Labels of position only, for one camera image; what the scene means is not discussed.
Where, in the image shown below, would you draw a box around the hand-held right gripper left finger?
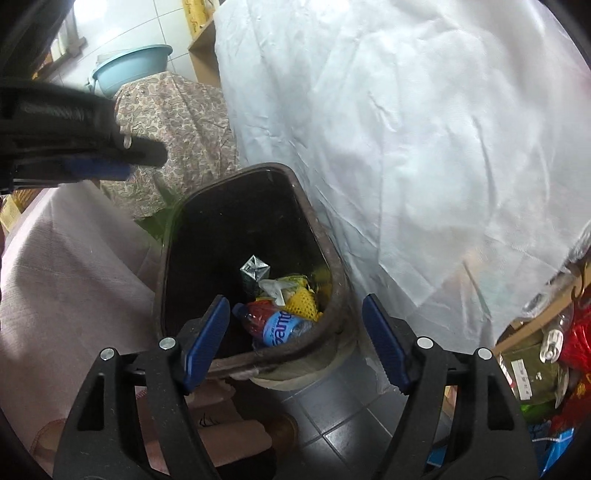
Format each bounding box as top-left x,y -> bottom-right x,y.
53,295 -> 232,480

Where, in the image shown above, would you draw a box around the blue printed bag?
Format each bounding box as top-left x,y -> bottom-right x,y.
526,427 -> 578,476

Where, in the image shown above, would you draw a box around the empty clear bottle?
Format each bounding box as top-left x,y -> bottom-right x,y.
540,314 -> 575,365

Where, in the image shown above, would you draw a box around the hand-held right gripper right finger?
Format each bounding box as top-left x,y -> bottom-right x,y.
361,293 -> 541,480

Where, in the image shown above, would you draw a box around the silver-topped drink carton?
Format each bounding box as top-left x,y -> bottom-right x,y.
240,255 -> 270,296

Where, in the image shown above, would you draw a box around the green packet with white label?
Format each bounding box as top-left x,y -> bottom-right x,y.
501,342 -> 568,402

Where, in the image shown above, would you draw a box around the person's brown shoe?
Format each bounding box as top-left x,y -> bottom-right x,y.
270,412 -> 300,455

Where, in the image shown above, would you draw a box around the clear plastic bottle blue label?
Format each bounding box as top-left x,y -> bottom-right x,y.
252,310 -> 315,349

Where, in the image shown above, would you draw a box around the paisley patterned cloth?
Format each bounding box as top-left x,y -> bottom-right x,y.
99,74 -> 241,220

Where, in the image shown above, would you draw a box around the yellow cling film box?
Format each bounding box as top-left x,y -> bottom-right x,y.
182,0 -> 217,23

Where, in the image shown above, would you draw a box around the light blue plastic basin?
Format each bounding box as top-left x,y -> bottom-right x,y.
90,45 -> 173,97

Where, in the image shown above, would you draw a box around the wooden cabinet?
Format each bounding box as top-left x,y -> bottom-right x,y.
187,16 -> 222,88

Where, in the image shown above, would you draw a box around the white tissue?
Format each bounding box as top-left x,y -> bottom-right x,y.
259,278 -> 289,305

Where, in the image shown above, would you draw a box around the wooden storage shelf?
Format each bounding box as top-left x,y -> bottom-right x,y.
492,272 -> 591,356

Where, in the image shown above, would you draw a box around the red plastic bags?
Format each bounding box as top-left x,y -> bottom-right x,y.
551,318 -> 591,430

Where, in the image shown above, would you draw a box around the brown trash bin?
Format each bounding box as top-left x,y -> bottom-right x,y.
154,162 -> 360,393

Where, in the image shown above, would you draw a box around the yellow foam fruit net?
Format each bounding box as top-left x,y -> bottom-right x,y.
284,286 -> 321,321

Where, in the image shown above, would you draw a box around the white cover cloth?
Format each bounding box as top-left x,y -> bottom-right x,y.
213,0 -> 591,308

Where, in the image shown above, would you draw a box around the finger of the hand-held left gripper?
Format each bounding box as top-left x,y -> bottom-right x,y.
0,154 -> 133,195
0,78 -> 168,168

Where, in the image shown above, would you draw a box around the yellow cardboard box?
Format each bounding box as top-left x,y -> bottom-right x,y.
0,187 -> 38,232

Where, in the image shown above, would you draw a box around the yellow snack bag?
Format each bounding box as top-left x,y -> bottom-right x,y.
272,272 -> 331,296

